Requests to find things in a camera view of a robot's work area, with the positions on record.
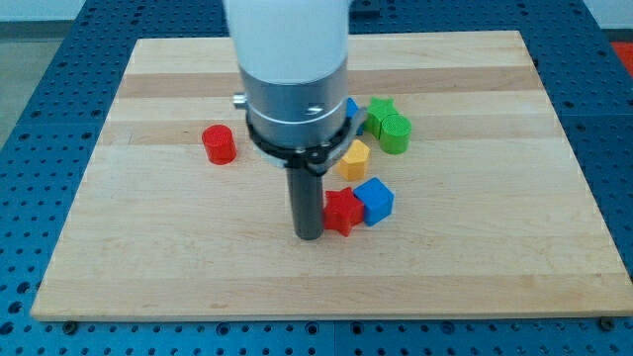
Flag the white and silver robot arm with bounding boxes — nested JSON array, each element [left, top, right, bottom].
[[224, 0, 350, 148]]

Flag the blue block behind arm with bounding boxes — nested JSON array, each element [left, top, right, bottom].
[[346, 97, 366, 136]]

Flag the yellow hexagon block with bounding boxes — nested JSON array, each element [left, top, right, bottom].
[[336, 139, 371, 181]]

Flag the blue cube block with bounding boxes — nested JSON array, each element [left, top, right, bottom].
[[353, 177, 395, 226]]

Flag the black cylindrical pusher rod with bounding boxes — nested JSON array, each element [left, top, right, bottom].
[[286, 168, 324, 240]]

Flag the red star block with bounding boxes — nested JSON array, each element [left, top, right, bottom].
[[323, 187, 365, 236]]

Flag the green star block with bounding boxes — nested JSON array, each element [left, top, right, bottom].
[[363, 97, 399, 139]]

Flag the green cylinder block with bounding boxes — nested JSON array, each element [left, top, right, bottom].
[[379, 115, 412, 154]]

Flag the red cylinder block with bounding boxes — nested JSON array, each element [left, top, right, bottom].
[[202, 125, 237, 165]]

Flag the light wooden board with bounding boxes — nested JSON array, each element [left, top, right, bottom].
[[31, 31, 632, 321]]

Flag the black ring mounting bracket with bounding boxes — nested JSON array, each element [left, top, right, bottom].
[[245, 107, 367, 177]]

